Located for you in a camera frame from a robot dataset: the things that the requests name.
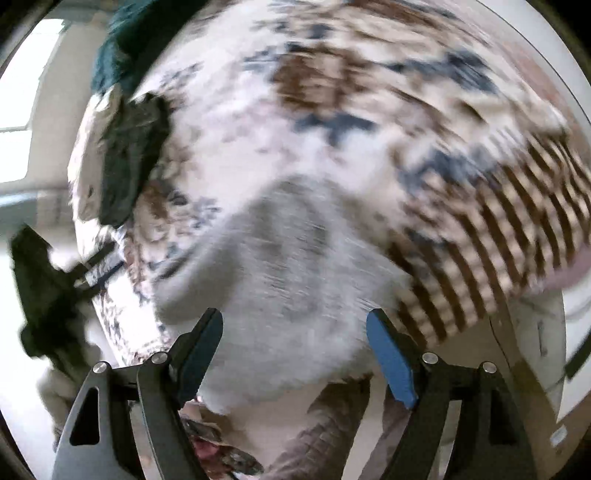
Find folded dark grey garment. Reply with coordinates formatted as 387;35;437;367
98;93;170;228

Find white bed headboard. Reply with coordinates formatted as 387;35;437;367
471;1;590;158

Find window with metal frame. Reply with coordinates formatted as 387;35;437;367
0;19;64;183

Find grey fluffy pants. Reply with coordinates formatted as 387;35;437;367
152;176;410;414

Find pink grey fleece clothing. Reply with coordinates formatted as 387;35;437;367
179;373;417;480

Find folded white garment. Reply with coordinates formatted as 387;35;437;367
67;84;122;221

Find dark teal blanket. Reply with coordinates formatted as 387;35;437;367
91;0;206;96

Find white bedside cabinet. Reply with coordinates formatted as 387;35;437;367
489;274;590;446

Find floral bed quilt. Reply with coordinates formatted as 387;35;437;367
74;1;590;346

